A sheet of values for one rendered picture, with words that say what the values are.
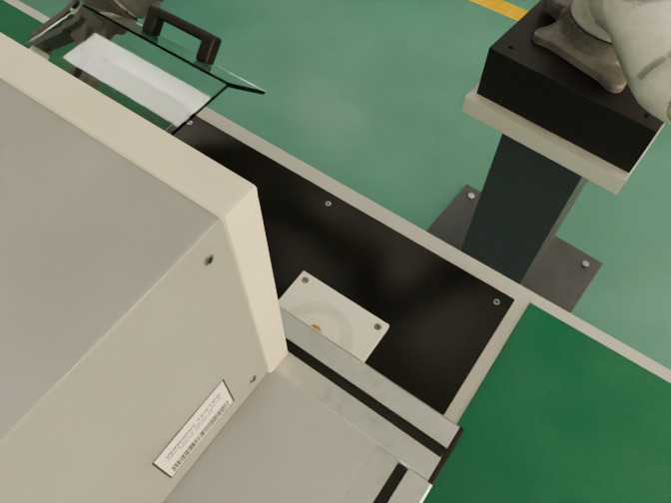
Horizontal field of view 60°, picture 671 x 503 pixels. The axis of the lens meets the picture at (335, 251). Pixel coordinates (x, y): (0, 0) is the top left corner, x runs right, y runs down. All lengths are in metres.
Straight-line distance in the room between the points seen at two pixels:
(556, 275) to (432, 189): 0.47
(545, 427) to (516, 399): 0.05
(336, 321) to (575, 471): 0.36
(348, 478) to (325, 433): 0.03
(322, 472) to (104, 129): 0.26
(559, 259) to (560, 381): 1.03
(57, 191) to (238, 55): 2.12
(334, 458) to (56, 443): 0.21
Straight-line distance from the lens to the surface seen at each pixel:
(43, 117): 0.32
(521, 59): 1.08
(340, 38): 2.43
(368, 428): 0.43
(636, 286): 1.94
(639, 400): 0.91
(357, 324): 0.81
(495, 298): 0.88
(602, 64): 1.09
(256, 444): 0.43
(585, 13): 1.08
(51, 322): 0.26
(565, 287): 1.83
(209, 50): 0.76
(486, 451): 0.82
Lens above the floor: 1.53
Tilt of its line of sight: 59 degrees down
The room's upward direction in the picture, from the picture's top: straight up
